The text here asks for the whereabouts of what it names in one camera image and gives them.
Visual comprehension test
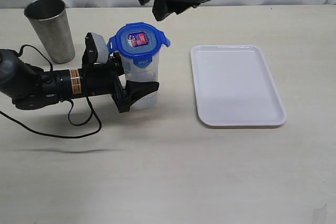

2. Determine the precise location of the blue plastic snap lid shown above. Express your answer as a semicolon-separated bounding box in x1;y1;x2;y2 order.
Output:
107;22;171;68

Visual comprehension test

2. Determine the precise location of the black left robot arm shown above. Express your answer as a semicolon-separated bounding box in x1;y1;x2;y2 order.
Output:
1;49;159;113

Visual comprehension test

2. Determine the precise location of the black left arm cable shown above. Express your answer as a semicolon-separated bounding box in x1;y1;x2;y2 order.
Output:
0;45;102;139

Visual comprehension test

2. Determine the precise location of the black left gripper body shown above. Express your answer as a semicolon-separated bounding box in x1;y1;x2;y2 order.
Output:
81;58;130;113

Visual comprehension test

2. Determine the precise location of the stainless steel tumbler cup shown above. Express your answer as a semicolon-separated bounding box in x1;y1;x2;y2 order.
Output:
24;0;75;64

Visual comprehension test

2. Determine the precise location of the clear plastic tall container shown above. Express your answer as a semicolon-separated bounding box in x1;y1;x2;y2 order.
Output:
121;52;160;110

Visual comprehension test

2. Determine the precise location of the white rectangular plastic tray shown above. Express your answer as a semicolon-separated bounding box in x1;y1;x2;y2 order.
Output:
190;45;287;128

